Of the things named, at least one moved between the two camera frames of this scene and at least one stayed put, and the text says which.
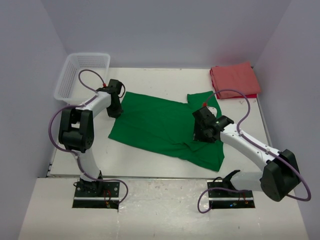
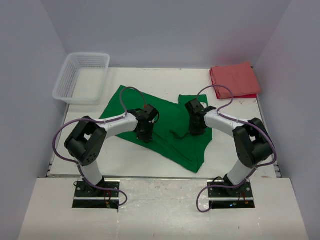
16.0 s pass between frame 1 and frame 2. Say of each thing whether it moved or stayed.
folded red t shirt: stayed
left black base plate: stayed
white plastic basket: stayed
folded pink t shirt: stayed
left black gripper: moved
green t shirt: moved
